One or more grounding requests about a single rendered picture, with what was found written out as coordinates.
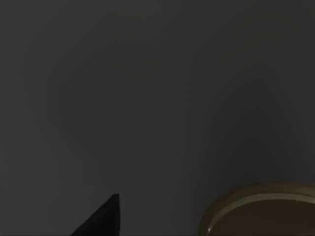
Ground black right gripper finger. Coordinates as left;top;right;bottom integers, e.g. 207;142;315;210
69;193;121;236

